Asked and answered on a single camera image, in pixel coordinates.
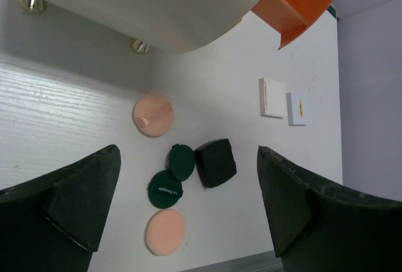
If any dark green puff upper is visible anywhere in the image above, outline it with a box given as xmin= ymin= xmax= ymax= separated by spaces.
xmin=168 ymin=144 xmax=195 ymax=182

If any dark green puff with label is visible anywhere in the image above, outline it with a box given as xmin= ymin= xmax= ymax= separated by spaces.
xmin=148 ymin=170 xmax=183 ymax=209

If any black square compact case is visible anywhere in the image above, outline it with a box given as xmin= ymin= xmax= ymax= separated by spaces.
xmin=194 ymin=138 xmax=237 ymax=188

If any plain pink round puff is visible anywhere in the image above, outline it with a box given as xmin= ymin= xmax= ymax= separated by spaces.
xmin=144 ymin=209 xmax=185 ymax=256

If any cream round drawer organizer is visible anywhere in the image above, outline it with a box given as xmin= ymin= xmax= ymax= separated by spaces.
xmin=0 ymin=0 xmax=282 ymax=55

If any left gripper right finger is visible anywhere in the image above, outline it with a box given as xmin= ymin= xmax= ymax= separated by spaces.
xmin=257 ymin=146 xmax=401 ymax=271

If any orange top drawer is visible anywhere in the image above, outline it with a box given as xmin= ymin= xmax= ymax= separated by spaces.
xmin=252 ymin=0 xmax=333 ymax=49

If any white square compact left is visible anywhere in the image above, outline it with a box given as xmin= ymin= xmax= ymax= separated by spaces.
xmin=259 ymin=77 xmax=287 ymax=119

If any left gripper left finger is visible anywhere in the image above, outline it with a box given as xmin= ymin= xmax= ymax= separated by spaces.
xmin=1 ymin=144 xmax=121 ymax=271

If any white square compact with gold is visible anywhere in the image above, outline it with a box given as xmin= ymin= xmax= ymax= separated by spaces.
xmin=286 ymin=92 xmax=311 ymax=126

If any pink puff with strap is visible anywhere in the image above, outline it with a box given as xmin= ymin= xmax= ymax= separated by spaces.
xmin=133 ymin=94 xmax=175 ymax=137

